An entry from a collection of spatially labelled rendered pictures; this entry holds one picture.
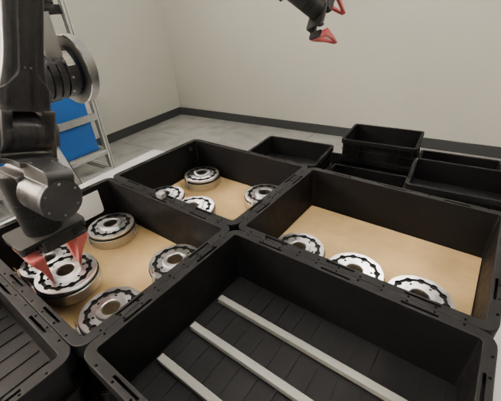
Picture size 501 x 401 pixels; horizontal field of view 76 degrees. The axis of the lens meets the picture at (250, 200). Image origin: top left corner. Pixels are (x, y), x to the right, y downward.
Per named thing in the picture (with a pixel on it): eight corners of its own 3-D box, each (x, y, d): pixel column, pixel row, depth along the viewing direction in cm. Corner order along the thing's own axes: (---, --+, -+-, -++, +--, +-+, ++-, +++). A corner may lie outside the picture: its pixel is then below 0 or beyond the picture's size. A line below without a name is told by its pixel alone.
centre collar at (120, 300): (90, 312, 52) (88, 309, 52) (117, 293, 55) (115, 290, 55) (105, 327, 50) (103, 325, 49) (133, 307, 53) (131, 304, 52)
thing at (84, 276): (24, 278, 56) (22, 275, 56) (79, 247, 63) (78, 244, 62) (52, 306, 51) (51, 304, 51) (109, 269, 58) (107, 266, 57)
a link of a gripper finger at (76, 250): (100, 262, 58) (84, 221, 53) (61, 288, 53) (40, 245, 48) (79, 248, 62) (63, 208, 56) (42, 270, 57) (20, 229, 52)
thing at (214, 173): (177, 177, 94) (177, 174, 94) (204, 165, 100) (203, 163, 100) (199, 187, 88) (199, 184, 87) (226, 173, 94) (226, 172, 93)
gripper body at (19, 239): (88, 226, 54) (74, 188, 50) (24, 261, 47) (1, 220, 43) (68, 213, 57) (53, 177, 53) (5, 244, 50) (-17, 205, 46)
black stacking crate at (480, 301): (239, 274, 65) (235, 229, 59) (308, 207, 85) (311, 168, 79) (467, 390, 44) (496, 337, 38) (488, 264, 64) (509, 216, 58)
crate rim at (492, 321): (234, 237, 60) (234, 227, 58) (310, 174, 80) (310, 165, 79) (492, 348, 39) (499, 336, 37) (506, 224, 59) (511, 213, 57)
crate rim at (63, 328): (-27, 249, 61) (-34, 239, 60) (112, 184, 81) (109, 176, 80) (83, 364, 40) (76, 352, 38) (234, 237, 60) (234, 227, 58)
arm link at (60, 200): (46, 117, 49) (-23, 116, 42) (94, 130, 44) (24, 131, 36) (51, 192, 52) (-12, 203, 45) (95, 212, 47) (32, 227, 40)
